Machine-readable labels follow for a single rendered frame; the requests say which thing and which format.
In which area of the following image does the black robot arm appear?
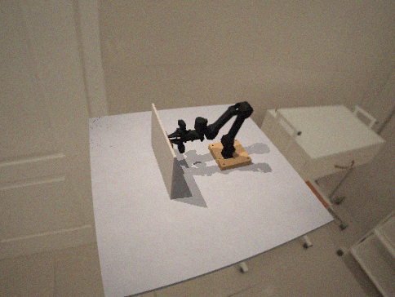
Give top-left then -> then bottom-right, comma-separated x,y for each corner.
194,101 -> 253,159

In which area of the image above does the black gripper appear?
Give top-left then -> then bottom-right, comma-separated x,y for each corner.
167,119 -> 195,153

